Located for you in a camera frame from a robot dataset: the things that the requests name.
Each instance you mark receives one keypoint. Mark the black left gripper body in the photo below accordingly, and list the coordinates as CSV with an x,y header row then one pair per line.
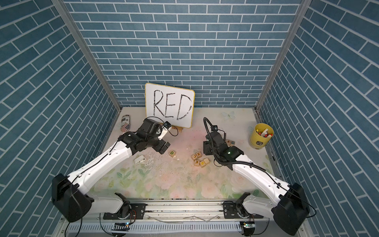
x,y
159,144

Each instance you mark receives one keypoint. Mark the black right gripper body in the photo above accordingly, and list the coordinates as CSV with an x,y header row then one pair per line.
x,y
208,149

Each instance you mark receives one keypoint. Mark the wooden block letter D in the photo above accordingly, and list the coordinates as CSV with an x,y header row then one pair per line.
x,y
172,153

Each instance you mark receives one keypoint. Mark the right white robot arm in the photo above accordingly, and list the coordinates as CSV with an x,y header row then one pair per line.
x,y
290,205

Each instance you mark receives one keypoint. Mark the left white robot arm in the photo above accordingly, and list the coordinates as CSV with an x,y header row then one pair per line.
x,y
70,192

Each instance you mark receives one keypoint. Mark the wooden block letter X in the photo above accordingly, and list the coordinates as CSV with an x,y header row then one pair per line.
x,y
199,154

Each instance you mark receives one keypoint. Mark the plain wooden block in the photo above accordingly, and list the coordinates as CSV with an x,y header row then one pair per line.
x,y
206,161

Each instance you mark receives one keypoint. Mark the white eraser block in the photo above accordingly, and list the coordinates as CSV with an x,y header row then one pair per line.
x,y
140,159

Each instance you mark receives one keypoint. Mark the wooden easel stand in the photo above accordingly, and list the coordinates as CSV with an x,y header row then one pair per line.
x,y
177,128

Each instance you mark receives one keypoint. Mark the flag printed tin can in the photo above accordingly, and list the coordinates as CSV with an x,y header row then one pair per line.
x,y
125,123

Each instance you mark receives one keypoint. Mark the yellow cup with markers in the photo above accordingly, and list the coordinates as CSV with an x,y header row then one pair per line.
x,y
261,135

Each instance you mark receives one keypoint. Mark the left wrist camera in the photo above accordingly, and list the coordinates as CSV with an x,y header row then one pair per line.
x,y
165,128

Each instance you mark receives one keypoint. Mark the white board yellow frame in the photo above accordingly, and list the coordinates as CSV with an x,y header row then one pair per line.
x,y
172,104

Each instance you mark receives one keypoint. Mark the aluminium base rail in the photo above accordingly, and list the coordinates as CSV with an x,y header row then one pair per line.
x,y
247,216

